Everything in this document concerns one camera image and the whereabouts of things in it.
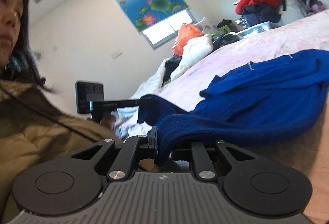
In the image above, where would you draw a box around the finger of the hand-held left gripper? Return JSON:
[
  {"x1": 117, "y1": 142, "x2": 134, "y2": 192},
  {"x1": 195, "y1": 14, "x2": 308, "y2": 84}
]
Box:
[{"x1": 138, "y1": 97, "x2": 155, "y2": 106}]

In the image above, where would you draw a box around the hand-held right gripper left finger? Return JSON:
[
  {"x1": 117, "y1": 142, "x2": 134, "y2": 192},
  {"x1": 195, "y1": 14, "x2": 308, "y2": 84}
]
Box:
[{"x1": 68, "y1": 126, "x2": 158, "y2": 180}]

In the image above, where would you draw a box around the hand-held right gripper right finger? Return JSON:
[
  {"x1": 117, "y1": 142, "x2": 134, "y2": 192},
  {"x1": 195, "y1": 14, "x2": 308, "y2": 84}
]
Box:
[{"x1": 171, "y1": 140, "x2": 257, "y2": 180}]

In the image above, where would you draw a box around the blue beaded sweater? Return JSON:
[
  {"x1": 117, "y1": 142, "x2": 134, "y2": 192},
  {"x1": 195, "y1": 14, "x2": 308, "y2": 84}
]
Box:
[{"x1": 137, "y1": 49, "x2": 329, "y2": 167}]

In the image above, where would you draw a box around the pile of clothes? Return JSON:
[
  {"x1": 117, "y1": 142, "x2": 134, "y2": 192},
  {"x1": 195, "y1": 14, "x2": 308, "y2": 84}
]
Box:
[{"x1": 233, "y1": 0, "x2": 294, "y2": 25}]

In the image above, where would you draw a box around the person's left hand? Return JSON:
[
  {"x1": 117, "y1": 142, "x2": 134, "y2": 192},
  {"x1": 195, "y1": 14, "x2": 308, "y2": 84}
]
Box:
[{"x1": 100, "y1": 114, "x2": 118, "y2": 130}]

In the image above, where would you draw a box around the white patterned cloth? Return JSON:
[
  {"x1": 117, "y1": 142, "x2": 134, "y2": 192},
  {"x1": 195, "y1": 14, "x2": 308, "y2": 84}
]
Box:
[{"x1": 114, "y1": 106, "x2": 154, "y2": 141}]

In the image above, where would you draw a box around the black and white quilt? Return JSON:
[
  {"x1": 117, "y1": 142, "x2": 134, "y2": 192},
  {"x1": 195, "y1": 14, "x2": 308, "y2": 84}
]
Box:
[{"x1": 134, "y1": 56, "x2": 183, "y2": 97}]

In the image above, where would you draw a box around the person's tan jacket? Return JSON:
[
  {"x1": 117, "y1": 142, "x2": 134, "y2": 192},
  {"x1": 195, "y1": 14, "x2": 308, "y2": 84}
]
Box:
[{"x1": 0, "y1": 78, "x2": 124, "y2": 224}]

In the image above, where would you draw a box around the white pillow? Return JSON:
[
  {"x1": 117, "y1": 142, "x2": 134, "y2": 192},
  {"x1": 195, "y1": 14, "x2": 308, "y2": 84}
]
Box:
[{"x1": 170, "y1": 34, "x2": 215, "y2": 81}]

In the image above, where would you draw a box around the orange plastic bag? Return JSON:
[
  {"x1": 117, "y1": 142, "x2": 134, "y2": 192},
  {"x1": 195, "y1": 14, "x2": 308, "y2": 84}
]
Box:
[{"x1": 172, "y1": 23, "x2": 205, "y2": 56}]

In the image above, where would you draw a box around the window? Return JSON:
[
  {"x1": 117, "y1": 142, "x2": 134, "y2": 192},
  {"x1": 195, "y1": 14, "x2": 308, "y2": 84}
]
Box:
[{"x1": 142, "y1": 8, "x2": 196, "y2": 50}]

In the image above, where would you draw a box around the floral pillow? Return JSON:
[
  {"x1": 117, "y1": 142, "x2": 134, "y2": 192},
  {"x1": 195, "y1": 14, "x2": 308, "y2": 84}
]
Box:
[{"x1": 195, "y1": 17, "x2": 217, "y2": 34}]

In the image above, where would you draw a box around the bed with pink blanket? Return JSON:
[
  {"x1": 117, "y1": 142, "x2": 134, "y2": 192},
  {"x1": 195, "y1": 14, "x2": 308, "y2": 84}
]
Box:
[{"x1": 131, "y1": 9, "x2": 329, "y2": 224}]

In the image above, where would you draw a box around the lotus print roller blind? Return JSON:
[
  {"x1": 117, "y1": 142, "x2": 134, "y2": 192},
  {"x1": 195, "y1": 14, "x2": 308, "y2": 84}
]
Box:
[{"x1": 107, "y1": 0, "x2": 191, "y2": 34}]

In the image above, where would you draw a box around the dark patterned clothing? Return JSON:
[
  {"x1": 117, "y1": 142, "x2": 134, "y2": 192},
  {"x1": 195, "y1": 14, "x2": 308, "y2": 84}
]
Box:
[{"x1": 212, "y1": 32, "x2": 242, "y2": 51}]

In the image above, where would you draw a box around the person's head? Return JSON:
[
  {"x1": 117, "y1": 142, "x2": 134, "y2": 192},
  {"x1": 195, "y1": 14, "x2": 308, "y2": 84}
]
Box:
[{"x1": 0, "y1": 0, "x2": 56, "y2": 94}]

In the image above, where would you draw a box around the green and black item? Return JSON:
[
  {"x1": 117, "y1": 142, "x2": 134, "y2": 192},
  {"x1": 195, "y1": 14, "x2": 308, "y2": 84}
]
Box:
[{"x1": 217, "y1": 19, "x2": 239, "y2": 34}]

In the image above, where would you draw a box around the light blue quilted blanket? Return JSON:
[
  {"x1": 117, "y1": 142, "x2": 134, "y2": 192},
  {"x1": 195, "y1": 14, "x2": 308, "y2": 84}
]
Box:
[{"x1": 236, "y1": 21, "x2": 281, "y2": 37}]

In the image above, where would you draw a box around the clear plastic bag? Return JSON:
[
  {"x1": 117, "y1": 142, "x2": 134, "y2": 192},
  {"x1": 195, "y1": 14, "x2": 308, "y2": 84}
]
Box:
[{"x1": 282, "y1": 0, "x2": 309, "y2": 27}]

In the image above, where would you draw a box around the purple bag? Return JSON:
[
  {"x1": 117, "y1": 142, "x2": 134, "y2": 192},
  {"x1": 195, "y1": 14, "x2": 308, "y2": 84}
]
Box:
[{"x1": 310, "y1": 1, "x2": 327, "y2": 15}]

